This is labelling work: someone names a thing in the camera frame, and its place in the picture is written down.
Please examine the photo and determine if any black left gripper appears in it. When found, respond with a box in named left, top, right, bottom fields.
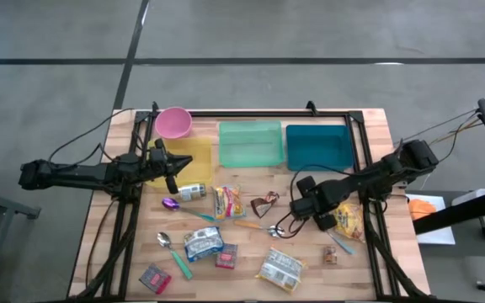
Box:
left=147, top=137, right=195, bottom=196

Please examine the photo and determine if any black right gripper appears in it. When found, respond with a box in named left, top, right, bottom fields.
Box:
left=290, top=175, right=341, bottom=232

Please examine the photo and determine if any herb spice jar white label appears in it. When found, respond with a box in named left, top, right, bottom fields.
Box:
left=178, top=183, right=207, bottom=202

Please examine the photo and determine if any brown chocolate wrapper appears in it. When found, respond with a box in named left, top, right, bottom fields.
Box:
left=249, top=190, right=280, bottom=219

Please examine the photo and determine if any purple spoon teal handle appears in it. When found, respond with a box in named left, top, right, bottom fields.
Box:
left=161, top=197, right=218, bottom=223

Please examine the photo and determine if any small glass spice jar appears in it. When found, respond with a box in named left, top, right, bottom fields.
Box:
left=322, top=245, right=338, bottom=266

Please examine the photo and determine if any metal spoon wooden handle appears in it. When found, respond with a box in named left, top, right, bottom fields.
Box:
left=232, top=219, right=286, bottom=238

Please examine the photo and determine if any spoon light blue handle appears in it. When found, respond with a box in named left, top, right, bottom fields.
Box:
left=325, top=229, right=358, bottom=256

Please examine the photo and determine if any orange red snack bag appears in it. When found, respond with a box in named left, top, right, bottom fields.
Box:
left=211, top=183, right=247, bottom=221

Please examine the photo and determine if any white yellow snack bag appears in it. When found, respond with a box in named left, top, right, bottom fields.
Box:
left=255, top=246, right=306, bottom=295

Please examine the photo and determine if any blue white snack bag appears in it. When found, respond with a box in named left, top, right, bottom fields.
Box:
left=183, top=226, right=226, bottom=263

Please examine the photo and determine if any smoked paprika tin red lid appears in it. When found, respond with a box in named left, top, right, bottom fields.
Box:
left=215, top=242, right=239, bottom=270

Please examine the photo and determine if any yellow plastic bin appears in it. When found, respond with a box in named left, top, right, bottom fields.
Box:
left=145, top=136, right=214, bottom=189

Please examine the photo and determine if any pink plastic bowl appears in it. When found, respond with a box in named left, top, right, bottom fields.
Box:
left=154, top=106, right=194, bottom=140

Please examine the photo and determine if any teal blue plastic bin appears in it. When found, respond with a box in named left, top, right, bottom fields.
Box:
left=285, top=124, right=355, bottom=173

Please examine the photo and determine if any light green plastic bin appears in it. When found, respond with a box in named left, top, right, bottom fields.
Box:
left=218, top=120, right=286, bottom=168

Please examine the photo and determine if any red grey packet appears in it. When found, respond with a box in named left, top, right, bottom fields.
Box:
left=138, top=263, right=173, bottom=295

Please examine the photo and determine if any orange object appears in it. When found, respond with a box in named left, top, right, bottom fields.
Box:
left=408, top=198, right=438, bottom=221

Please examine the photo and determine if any white paper sheet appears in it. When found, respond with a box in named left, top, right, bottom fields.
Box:
left=405, top=193, right=456, bottom=246

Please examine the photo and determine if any white plastic container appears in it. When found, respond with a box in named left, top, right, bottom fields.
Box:
left=450, top=188, right=485, bottom=207

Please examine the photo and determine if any grey side table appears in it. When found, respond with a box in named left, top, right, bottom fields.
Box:
left=406, top=189, right=485, bottom=303

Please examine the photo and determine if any grey metal cart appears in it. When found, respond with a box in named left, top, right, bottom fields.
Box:
left=0, top=183, right=41, bottom=303

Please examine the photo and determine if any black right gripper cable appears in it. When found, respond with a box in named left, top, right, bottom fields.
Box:
left=274, top=210, right=301, bottom=240

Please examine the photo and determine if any metal spoon green handle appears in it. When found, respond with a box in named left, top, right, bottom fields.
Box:
left=156, top=231, right=195, bottom=281

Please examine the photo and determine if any black aluminium table frame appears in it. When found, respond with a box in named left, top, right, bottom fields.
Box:
left=73, top=100, right=433, bottom=302

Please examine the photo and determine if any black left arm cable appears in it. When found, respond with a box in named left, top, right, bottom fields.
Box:
left=47, top=107, right=138, bottom=164

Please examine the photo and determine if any brown cable along table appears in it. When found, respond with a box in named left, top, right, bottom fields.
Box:
left=84, top=197, right=117, bottom=290

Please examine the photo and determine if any thin straight stand cable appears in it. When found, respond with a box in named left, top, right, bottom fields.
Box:
left=393, top=108, right=482, bottom=145

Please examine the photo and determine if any thin curved stand cable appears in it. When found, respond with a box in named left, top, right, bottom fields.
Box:
left=437, top=111, right=479, bottom=164

